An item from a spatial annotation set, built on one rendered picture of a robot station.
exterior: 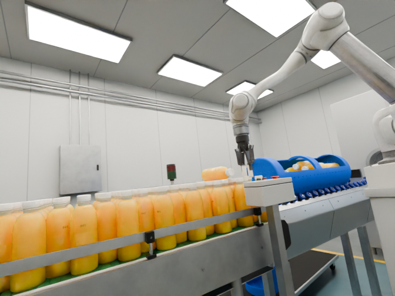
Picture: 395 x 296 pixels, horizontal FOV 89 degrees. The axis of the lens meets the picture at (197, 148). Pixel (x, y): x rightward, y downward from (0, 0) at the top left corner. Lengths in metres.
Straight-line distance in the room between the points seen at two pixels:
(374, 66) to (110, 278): 1.29
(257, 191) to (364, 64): 0.74
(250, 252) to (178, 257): 0.33
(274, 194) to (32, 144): 3.79
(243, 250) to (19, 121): 3.88
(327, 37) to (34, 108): 4.06
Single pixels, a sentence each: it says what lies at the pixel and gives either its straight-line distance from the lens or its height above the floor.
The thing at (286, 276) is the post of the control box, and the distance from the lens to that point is 1.02.
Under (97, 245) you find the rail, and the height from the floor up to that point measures 0.97.
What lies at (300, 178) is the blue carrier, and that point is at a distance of 1.41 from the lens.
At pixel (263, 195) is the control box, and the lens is 0.85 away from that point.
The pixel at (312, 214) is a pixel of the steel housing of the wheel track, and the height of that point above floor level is 0.85.
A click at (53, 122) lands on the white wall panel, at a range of 4.24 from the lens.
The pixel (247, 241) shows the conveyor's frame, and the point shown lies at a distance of 0.95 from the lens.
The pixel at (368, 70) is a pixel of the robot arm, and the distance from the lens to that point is 1.21.
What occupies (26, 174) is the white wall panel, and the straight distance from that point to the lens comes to 4.06.
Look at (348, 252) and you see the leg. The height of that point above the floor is 0.40.
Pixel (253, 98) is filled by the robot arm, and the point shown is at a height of 1.49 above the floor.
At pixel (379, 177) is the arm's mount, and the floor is 1.05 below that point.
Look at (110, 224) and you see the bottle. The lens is 0.76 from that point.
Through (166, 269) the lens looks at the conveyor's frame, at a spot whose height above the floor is 0.85.
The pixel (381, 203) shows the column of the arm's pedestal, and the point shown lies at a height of 0.93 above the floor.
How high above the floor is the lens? 1.13
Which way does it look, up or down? 9 degrees up
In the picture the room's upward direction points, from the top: 6 degrees counter-clockwise
